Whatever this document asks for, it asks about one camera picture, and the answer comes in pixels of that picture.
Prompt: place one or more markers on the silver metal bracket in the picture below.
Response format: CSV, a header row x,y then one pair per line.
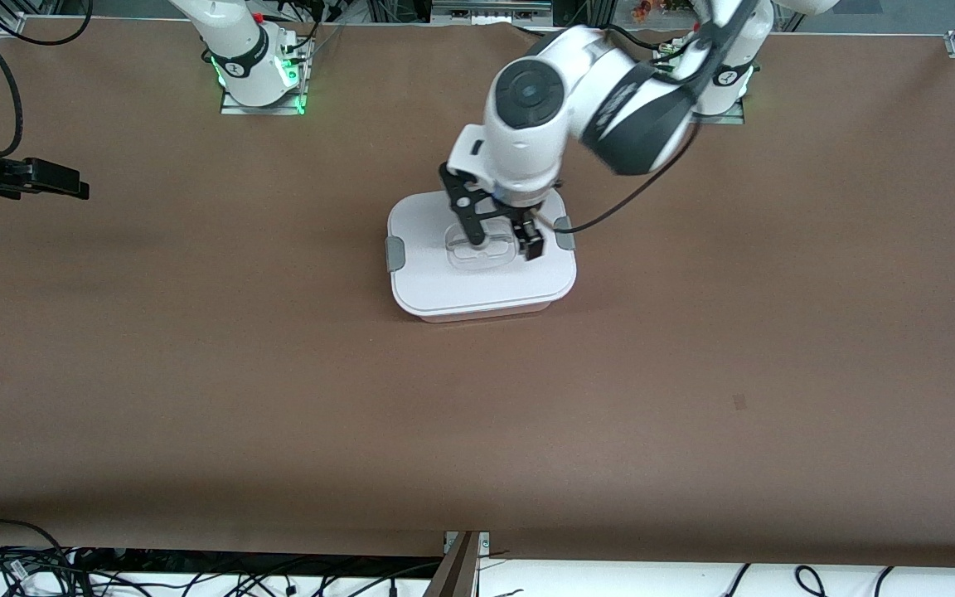
x,y
484,541

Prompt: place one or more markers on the grey metal shelf box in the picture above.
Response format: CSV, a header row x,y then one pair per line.
x,y
486,10

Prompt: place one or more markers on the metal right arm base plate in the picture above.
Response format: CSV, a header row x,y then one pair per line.
x,y
230,109

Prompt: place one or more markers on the brown table support post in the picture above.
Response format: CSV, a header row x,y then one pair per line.
x,y
454,576

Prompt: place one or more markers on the white box lid grey latches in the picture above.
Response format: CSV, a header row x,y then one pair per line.
x,y
477,290

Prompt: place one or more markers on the pink plastic box base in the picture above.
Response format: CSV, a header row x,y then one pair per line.
x,y
486,316

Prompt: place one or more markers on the brown table cover sheet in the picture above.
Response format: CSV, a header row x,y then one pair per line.
x,y
477,414

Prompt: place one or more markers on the colourful small figurines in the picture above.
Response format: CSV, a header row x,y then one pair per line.
x,y
643,10

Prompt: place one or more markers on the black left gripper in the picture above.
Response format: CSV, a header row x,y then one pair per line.
x,y
517,217

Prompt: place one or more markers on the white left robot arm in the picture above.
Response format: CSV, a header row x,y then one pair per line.
x,y
527,133

